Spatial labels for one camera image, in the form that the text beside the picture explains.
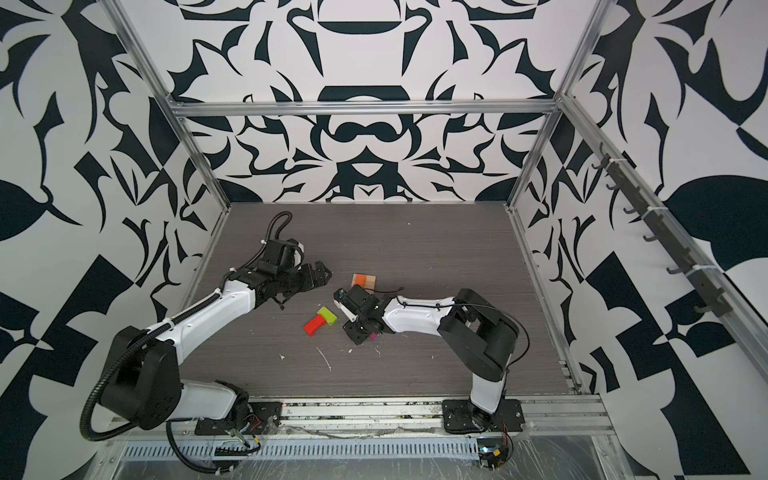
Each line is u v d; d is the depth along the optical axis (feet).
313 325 2.93
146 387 1.35
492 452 2.34
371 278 3.25
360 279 3.26
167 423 1.49
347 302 2.34
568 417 2.54
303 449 2.34
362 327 2.49
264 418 2.43
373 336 2.62
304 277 2.54
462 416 2.44
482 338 1.54
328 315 2.98
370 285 3.17
